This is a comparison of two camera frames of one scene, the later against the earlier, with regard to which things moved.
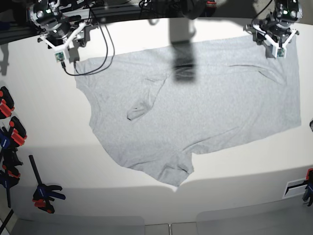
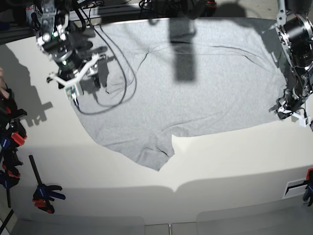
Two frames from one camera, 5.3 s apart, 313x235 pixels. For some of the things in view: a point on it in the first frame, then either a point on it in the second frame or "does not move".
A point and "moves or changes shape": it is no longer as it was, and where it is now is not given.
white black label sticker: x=295 y=188 does not move
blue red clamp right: x=308 y=192 does not move
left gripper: x=56 y=32 → x=72 y=69
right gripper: x=278 y=33 → x=286 y=106
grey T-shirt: x=152 y=111 moves or changes shape
